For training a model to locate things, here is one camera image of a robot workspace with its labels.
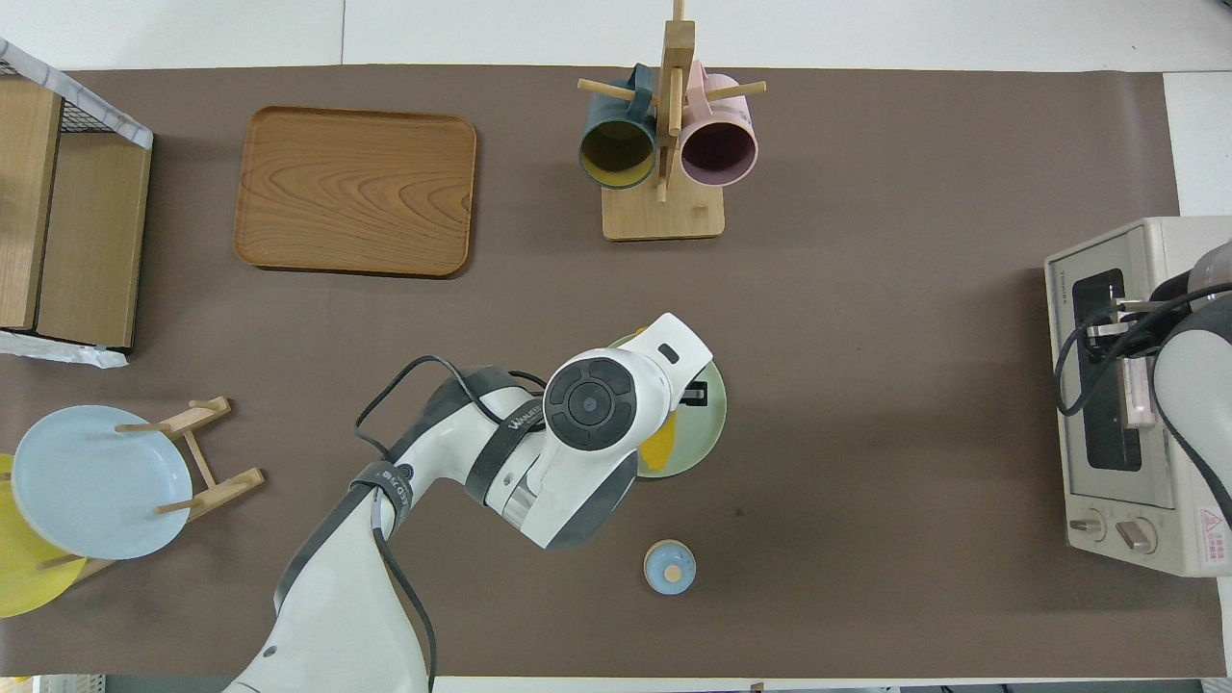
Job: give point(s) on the wooden serving tray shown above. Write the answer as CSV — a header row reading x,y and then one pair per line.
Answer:
x,y
356,192

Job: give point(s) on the wooden plate rack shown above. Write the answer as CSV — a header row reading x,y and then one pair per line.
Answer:
x,y
226,486

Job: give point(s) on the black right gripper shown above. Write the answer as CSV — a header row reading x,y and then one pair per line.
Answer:
x,y
1172,294

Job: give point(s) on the pink mug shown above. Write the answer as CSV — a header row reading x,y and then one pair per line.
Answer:
x,y
719,154

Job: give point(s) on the wooden mug tree stand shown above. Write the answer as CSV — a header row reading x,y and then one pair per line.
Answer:
x,y
664,217

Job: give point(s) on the white toaster oven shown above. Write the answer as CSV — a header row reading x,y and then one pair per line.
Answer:
x,y
1107,481

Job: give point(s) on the brown table mat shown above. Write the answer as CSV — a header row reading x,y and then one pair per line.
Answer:
x,y
866,385

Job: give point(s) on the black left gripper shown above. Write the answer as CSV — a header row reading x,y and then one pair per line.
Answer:
x,y
704,393

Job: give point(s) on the pale green plate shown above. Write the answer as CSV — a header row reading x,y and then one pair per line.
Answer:
x,y
698,433

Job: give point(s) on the yellow plate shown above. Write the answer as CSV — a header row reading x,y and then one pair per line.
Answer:
x,y
19,577

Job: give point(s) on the dark teal mug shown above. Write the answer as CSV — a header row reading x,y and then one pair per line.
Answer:
x,y
616,154

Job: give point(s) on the small blue lidded jar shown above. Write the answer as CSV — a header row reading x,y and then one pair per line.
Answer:
x,y
669,568

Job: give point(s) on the white checked cloth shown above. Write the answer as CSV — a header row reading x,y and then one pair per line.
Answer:
x,y
67,352

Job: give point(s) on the light blue plate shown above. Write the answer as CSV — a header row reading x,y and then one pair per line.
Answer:
x,y
96,481

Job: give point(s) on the yellow corn cob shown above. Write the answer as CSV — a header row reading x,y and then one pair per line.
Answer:
x,y
659,448

